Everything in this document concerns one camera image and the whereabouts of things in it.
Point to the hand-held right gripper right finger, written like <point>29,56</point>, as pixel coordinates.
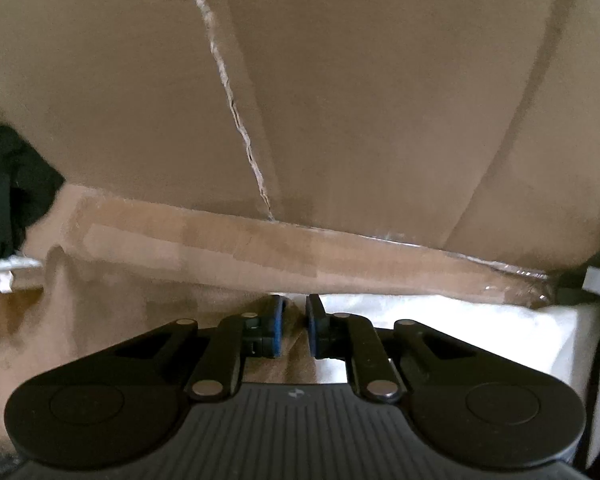
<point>314,327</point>

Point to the black garment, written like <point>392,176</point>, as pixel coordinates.
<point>15,190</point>

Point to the bear print bedsheet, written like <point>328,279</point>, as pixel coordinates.
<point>480,330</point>

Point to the brown cardboard sheet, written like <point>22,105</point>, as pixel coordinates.
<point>380,110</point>

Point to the brown printed t-shirt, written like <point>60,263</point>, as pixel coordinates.
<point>130,310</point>

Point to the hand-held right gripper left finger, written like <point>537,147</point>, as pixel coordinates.
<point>278,325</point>

